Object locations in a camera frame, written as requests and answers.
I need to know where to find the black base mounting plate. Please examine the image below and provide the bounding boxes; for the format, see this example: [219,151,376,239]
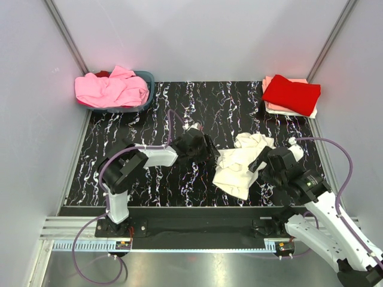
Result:
[58,204,300,251]

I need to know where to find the aluminium frame rail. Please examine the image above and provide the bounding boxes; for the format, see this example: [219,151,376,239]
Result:
[39,216,94,240]

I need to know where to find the folded red t shirt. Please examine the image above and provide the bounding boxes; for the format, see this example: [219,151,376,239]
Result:
[262,75,321,118]

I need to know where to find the left aluminium corner post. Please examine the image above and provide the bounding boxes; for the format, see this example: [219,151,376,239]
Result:
[42,0,89,74]

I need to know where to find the teal plastic laundry basket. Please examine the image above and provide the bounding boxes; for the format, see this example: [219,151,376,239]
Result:
[74,66,155,113]

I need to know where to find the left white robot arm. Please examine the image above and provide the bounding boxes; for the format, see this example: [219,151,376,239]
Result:
[97,123,220,237]

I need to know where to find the aluminium corner post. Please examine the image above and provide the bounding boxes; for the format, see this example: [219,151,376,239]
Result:
[306,0,358,83]
[42,0,89,74]

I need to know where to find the white slotted cable duct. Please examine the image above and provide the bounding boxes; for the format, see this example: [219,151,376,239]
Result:
[52,240,131,252]

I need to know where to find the right aluminium corner post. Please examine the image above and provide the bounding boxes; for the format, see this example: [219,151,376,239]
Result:
[306,0,358,83]

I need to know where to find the red t shirt in basket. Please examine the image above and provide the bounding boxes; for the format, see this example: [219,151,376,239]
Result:
[95,71,110,78]

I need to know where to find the pink crumpled t shirt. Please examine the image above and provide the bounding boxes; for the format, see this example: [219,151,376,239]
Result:
[74,66,150,109]

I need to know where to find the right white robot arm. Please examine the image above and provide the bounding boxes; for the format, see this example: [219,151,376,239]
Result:
[248,143,382,286]

